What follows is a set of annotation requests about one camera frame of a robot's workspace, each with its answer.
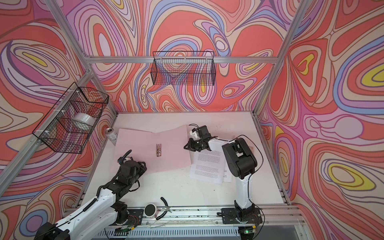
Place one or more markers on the silver drink can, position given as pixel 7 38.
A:
pixel 111 135

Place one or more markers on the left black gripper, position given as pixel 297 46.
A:
pixel 140 168

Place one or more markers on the round black white puck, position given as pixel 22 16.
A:
pixel 151 211

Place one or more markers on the printed paper sheet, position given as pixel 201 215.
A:
pixel 208 166
pixel 227 177

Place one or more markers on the pink paper folder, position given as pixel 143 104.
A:
pixel 143 146

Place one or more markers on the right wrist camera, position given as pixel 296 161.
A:
pixel 195 134

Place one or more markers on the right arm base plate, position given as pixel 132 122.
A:
pixel 233 216

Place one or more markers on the white tape roll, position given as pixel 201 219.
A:
pixel 83 122

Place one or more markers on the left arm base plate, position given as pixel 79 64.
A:
pixel 132 217

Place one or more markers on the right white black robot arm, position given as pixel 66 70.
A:
pixel 240 160

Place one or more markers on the pink white calculator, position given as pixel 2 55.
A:
pixel 252 149

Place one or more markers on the back black wire basket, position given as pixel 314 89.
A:
pixel 183 68

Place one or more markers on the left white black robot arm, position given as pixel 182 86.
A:
pixel 100 212

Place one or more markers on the side black wire basket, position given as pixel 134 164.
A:
pixel 57 130

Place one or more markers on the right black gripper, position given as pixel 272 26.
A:
pixel 190 148

